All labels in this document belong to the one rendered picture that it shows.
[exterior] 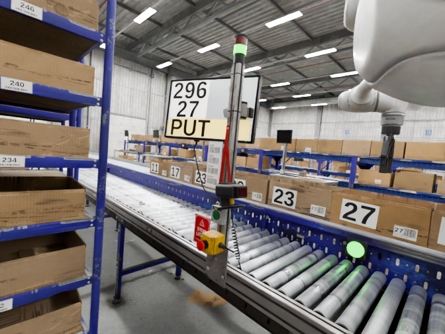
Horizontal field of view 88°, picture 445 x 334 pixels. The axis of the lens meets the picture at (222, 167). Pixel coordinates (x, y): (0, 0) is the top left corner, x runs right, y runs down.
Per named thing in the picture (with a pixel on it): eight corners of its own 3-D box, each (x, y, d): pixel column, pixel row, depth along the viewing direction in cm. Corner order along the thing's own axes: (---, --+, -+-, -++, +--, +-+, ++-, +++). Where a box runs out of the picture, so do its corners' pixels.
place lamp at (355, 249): (345, 254, 109) (347, 240, 108) (346, 253, 109) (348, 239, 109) (362, 260, 104) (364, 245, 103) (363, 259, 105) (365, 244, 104)
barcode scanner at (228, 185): (237, 213, 80) (236, 183, 80) (213, 210, 88) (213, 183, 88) (249, 211, 84) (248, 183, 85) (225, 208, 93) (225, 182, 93)
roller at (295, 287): (271, 301, 80) (273, 288, 80) (328, 261, 117) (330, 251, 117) (284, 309, 77) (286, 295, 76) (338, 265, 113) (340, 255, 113)
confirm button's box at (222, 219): (209, 221, 94) (210, 205, 94) (214, 220, 97) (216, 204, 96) (220, 226, 90) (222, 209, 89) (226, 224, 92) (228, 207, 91)
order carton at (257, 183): (222, 193, 178) (224, 171, 177) (247, 191, 199) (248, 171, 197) (265, 205, 150) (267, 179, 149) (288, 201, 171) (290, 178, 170)
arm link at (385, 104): (402, 116, 113) (371, 115, 118) (407, 84, 112) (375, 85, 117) (410, 112, 103) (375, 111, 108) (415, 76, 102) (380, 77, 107)
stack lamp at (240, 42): (230, 54, 91) (232, 38, 91) (238, 58, 95) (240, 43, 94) (240, 51, 88) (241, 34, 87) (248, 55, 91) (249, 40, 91)
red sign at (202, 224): (193, 240, 105) (195, 213, 104) (194, 240, 105) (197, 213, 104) (216, 254, 93) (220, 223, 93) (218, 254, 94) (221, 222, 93)
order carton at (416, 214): (328, 222, 122) (332, 191, 121) (346, 215, 143) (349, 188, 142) (426, 250, 94) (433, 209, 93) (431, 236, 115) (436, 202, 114)
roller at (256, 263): (230, 277, 94) (232, 265, 93) (293, 247, 131) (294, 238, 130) (240, 282, 90) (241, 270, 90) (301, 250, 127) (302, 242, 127)
